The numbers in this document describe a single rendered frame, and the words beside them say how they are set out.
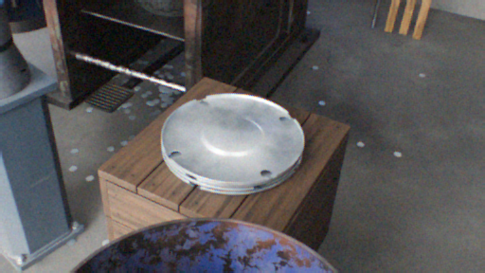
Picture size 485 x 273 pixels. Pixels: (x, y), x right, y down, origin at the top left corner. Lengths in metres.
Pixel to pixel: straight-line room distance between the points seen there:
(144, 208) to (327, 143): 0.40
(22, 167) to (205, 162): 0.41
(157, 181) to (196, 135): 0.13
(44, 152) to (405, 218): 0.94
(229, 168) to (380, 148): 0.82
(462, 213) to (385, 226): 0.23
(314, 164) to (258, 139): 0.12
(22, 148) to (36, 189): 0.12
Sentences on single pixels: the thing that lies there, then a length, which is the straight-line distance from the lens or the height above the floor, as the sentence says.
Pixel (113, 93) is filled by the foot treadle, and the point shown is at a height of 0.16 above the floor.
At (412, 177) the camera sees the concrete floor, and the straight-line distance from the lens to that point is 1.69.
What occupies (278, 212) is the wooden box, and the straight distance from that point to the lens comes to 1.00.
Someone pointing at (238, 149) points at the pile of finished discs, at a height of 0.38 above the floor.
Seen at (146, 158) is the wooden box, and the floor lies 0.35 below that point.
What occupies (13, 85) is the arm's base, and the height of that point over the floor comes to 0.47.
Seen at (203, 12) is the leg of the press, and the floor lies 0.46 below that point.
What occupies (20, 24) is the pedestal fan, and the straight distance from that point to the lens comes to 2.39.
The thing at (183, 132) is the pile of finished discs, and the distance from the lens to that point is 1.12.
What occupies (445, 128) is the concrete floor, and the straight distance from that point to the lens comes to 1.94.
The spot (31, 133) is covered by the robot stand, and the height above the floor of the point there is 0.35.
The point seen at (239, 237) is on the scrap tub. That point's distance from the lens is 0.82.
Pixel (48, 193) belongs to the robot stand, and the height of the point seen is 0.17.
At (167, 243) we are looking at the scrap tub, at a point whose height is 0.44.
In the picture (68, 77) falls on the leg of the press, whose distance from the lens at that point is 1.82.
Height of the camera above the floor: 1.07
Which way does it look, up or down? 38 degrees down
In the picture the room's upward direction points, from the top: 3 degrees clockwise
